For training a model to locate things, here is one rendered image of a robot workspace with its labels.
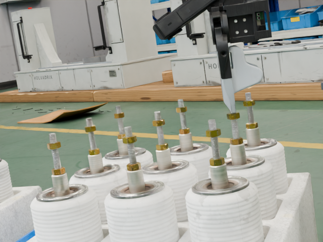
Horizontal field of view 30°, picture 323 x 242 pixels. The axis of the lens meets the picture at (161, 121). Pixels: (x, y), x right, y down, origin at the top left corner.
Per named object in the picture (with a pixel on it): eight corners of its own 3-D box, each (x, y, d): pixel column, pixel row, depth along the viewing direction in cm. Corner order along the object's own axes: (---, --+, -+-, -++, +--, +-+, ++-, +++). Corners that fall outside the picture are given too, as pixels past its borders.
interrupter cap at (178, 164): (131, 175, 93) (131, 171, 93) (159, 163, 99) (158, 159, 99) (172, 176, 89) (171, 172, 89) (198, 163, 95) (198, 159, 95)
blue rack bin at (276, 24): (278, 29, 707) (276, 11, 704) (305, 26, 678) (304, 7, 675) (251, 34, 675) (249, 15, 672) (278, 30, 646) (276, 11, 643)
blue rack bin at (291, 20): (308, 26, 672) (305, 6, 669) (338, 22, 644) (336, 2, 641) (280, 30, 640) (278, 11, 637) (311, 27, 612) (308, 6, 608)
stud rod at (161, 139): (159, 159, 94) (152, 112, 93) (164, 158, 94) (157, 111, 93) (163, 160, 93) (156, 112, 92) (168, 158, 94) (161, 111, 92)
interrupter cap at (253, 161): (276, 162, 89) (275, 157, 89) (237, 175, 85) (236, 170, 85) (242, 157, 95) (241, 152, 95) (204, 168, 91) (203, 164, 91)
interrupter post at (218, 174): (207, 189, 79) (204, 165, 79) (222, 185, 81) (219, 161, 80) (218, 192, 77) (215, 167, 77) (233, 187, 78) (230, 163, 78)
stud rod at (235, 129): (238, 152, 90) (231, 103, 89) (242, 153, 89) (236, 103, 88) (233, 154, 90) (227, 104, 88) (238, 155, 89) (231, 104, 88)
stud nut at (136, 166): (138, 170, 81) (137, 164, 81) (126, 171, 82) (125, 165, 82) (142, 166, 83) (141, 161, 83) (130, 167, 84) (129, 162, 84)
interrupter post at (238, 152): (251, 164, 89) (248, 142, 89) (239, 168, 88) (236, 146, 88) (240, 162, 91) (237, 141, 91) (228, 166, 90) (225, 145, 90)
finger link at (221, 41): (232, 77, 82) (224, 13, 82) (221, 78, 82) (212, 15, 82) (231, 78, 87) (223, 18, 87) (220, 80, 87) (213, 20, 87)
